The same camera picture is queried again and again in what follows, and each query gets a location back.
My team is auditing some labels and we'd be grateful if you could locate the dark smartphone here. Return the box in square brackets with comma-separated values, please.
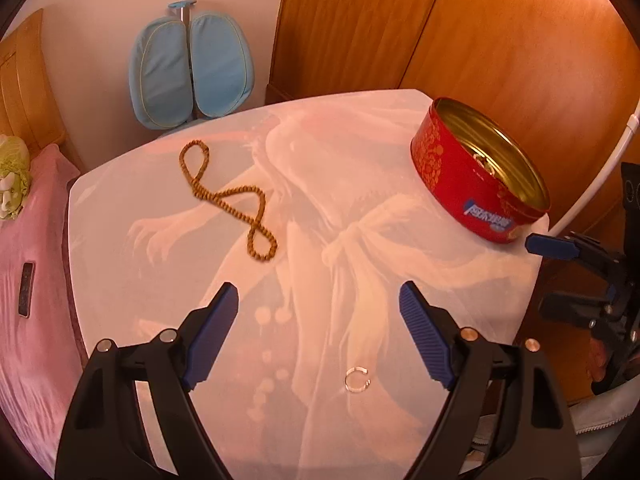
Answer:
[16, 261, 36, 319]

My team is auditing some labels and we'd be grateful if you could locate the wooden bed headboard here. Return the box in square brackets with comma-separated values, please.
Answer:
[0, 8, 87, 173]

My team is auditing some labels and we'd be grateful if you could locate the red round metal tin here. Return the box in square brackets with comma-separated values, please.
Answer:
[410, 96, 552, 245]

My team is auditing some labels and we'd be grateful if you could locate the grey cloth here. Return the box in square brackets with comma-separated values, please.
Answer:
[472, 385, 637, 463]

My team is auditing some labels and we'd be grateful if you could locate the brown wooden bead necklace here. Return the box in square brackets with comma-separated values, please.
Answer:
[178, 141, 278, 263]

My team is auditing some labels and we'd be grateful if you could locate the pink blanket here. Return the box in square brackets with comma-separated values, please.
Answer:
[0, 142, 87, 461]

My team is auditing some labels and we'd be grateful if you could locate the person's right hand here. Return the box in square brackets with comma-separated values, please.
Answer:
[588, 337, 610, 384]

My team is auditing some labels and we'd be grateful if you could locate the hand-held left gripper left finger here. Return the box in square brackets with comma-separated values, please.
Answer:
[55, 281, 239, 480]

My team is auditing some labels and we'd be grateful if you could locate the brown patterned mattress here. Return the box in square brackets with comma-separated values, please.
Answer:
[64, 172, 93, 376]

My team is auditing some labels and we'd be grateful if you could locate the silver ring bangle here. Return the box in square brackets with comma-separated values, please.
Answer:
[344, 366, 371, 394]

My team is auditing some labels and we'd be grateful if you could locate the wooden wardrobe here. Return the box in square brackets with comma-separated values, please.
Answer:
[265, 0, 640, 243]

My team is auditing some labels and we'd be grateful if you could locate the green cabbage plush toy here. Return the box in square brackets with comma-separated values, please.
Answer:
[0, 134, 34, 221]

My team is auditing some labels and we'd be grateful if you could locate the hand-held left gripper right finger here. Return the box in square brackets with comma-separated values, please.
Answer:
[398, 280, 587, 480]

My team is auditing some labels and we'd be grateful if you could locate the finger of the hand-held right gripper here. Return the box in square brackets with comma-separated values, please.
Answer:
[538, 291, 603, 323]
[524, 232, 582, 262]

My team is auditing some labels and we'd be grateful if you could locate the blue padded chair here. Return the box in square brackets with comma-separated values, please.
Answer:
[129, 0, 257, 139]

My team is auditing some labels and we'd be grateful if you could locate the white curved tube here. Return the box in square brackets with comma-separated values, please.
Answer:
[549, 112, 640, 233]

